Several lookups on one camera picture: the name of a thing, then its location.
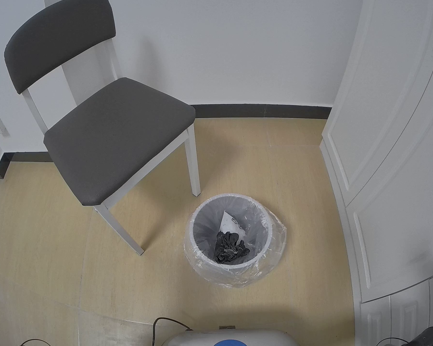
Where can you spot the white printed paper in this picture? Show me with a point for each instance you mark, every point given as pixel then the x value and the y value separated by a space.
pixel 231 224

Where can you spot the black plastic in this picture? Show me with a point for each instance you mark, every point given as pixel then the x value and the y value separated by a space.
pixel 231 247

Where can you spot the clear plastic bag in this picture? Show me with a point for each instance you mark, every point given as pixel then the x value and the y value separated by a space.
pixel 274 261

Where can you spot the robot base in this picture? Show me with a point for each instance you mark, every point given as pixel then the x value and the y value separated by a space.
pixel 202 339

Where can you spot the white trash bin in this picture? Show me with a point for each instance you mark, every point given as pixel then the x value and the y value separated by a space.
pixel 205 222

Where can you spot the white wardrobe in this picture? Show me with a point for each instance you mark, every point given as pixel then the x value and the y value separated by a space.
pixel 382 121

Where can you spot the grey and white chair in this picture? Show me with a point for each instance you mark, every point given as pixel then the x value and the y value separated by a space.
pixel 57 31

